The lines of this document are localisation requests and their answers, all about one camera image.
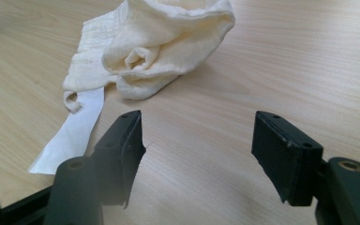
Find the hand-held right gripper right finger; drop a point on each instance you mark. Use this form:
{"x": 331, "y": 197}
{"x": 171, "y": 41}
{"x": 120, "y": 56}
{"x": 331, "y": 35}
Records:
{"x": 290, "y": 168}

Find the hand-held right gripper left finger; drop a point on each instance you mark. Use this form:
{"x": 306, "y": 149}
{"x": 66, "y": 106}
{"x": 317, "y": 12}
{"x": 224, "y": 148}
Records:
{"x": 122, "y": 156}

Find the cream cloth with white label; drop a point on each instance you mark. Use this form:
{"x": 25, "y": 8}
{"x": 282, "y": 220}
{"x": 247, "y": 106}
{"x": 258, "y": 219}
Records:
{"x": 156, "y": 37}

